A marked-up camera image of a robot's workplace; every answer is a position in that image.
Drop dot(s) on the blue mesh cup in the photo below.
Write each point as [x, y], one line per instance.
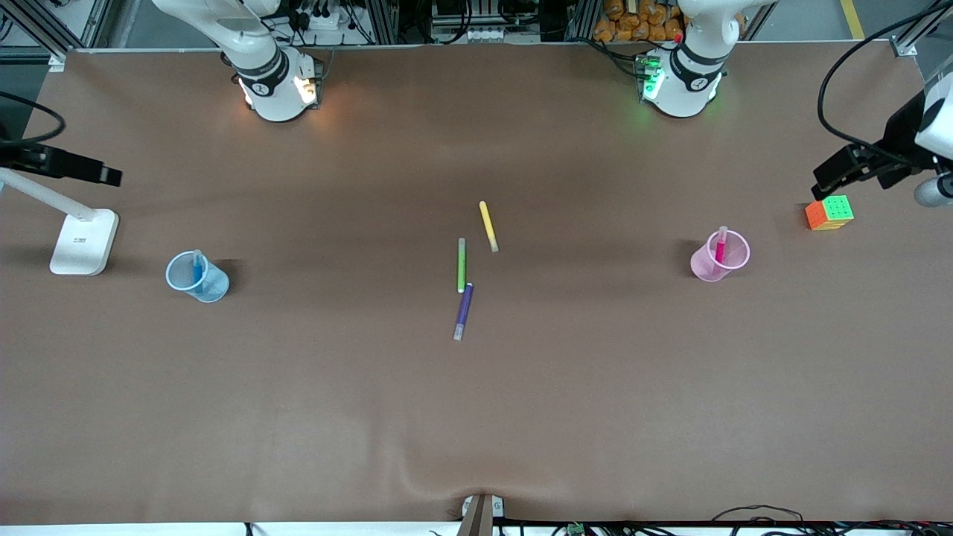
[212, 286]

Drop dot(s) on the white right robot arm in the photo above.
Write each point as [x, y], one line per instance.
[272, 89]

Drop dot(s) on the white desk stand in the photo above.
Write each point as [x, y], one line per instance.
[83, 242]

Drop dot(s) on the green marker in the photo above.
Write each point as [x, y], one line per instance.
[461, 266]

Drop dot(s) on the yellow marker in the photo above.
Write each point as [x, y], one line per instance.
[488, 225]

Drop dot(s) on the purple marker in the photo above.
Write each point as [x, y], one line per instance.
[464, 311]

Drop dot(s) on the blue marker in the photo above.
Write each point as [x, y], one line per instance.
[198, 272]

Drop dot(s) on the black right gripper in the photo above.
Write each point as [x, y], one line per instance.
[21, 158]

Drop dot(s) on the pink mesh cup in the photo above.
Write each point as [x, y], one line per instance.
[733, 262]

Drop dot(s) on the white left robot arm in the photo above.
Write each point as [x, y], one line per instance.
[689, 82]

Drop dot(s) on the pink marker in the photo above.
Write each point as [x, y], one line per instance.
[721, 249]

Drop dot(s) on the white power strip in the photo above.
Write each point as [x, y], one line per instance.
[327, 21]

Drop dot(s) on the colourful puzzle cube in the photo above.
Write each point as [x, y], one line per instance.
[829, 213]

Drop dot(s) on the aluminium frame post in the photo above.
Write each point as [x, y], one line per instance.
[37, 30]
[919, 26]

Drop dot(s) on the orange snack packets pile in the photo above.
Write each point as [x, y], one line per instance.
[633, 22]

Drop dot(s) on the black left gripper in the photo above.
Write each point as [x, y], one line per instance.
[899, 138]

